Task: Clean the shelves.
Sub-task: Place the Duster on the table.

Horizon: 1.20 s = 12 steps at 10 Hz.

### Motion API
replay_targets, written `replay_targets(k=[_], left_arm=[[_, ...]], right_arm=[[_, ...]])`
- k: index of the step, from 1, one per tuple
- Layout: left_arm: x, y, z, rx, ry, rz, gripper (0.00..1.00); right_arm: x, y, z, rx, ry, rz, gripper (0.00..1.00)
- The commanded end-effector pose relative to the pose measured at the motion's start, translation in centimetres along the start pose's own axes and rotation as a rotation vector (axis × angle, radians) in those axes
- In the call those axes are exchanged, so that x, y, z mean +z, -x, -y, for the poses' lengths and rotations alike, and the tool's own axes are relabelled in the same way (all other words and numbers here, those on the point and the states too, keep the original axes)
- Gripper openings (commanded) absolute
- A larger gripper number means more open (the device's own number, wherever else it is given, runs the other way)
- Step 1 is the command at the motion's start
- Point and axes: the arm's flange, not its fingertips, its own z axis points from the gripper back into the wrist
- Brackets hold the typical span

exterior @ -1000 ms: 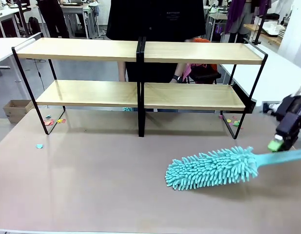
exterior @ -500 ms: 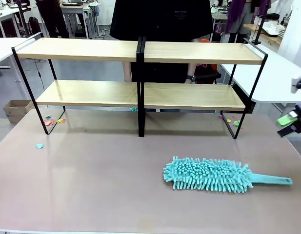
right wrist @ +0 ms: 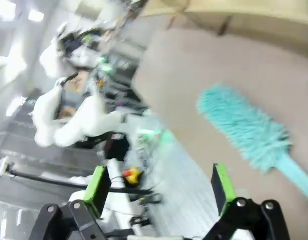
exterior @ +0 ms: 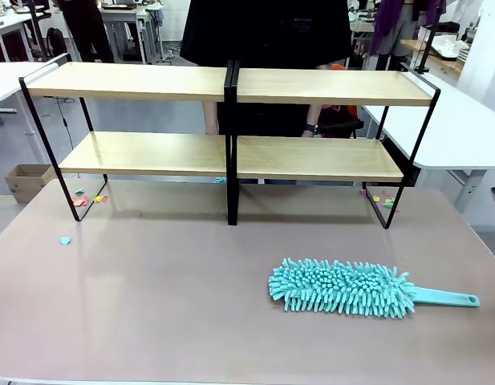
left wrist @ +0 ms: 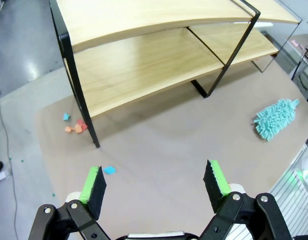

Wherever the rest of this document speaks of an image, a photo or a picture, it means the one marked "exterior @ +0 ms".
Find black clamp pole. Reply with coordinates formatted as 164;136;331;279
415;0;441;76

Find black backpack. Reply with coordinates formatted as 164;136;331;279
46;26;69;58

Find orange chair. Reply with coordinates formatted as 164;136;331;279
319;63;359;122

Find bystander in dark trousers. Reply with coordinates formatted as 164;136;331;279
56;0;114;64

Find person's left forearm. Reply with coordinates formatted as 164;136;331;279
305;104;323;128

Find purple cloth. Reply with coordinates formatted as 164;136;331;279
370;0;447;56

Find white stacked trays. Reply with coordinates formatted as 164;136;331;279
430;34;471;62

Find teal chenille duster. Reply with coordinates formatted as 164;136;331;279
267;257;481;320

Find person's right forearm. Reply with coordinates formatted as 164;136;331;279
202;101;220;136

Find hanging black cable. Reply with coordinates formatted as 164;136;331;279
53;95;79;150

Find black chair armrest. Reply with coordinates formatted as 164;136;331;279
316;117;365;140

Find grey desk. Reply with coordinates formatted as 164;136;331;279
99;2;164;65

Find person in black shirt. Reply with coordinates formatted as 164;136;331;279
179;0;353;138

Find cardboard box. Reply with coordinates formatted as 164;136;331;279
5;164;57;205

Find white rounded table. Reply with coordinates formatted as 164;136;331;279
0;61;63;108

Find wooden desk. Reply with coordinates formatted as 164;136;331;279
400;38;465;76

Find white table with legs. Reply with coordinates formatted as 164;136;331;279
361;71;495;225

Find wooden shelf unit black frame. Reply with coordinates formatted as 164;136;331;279
18;53;237;226
229;59;441;230

